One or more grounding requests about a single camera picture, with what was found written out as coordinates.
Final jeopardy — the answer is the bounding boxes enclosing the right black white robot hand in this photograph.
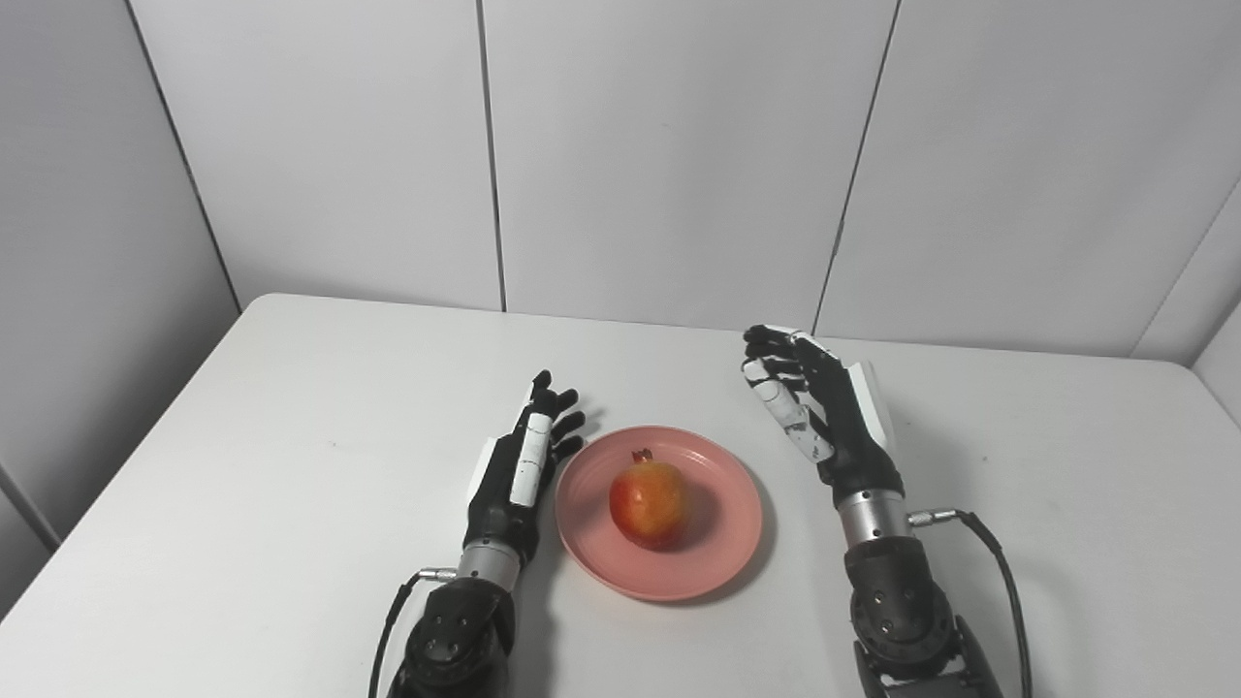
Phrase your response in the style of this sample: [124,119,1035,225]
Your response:
[742,325,906,505]

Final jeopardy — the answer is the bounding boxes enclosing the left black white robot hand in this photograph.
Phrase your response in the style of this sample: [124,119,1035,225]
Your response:
[462,369,587,568]

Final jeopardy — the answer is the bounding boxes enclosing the red pomegranate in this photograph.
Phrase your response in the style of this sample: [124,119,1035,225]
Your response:
[609,449,691,552]

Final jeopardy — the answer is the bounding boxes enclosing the pink round plate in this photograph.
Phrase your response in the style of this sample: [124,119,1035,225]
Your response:
[555,426,764,603]

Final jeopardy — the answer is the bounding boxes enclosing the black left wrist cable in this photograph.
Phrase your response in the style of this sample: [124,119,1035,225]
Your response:
[368,568,457,698]

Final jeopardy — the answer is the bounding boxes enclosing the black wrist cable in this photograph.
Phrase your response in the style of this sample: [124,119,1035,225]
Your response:
[368,568,457,698]
[908,508,1034,698]

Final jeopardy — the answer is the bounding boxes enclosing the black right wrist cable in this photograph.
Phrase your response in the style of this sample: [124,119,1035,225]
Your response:
[908,508,1034,698]

